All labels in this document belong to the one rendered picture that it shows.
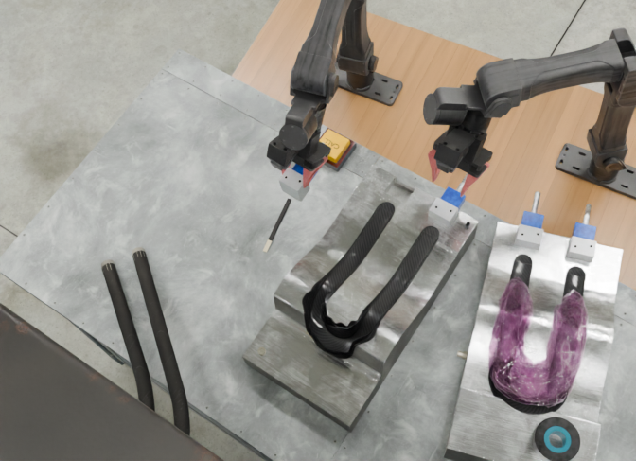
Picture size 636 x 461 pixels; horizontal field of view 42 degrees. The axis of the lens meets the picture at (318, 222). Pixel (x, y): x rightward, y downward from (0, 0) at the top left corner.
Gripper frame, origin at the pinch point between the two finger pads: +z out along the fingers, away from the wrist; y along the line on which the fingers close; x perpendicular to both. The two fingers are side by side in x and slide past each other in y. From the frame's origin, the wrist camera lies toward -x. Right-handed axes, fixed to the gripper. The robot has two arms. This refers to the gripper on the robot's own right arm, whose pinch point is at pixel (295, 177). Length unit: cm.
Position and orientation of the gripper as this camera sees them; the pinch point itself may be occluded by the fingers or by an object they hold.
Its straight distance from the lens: 172.8
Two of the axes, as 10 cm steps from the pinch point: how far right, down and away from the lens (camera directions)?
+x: 5.2, -5.1, 6.8
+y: 8.3, 4.8, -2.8
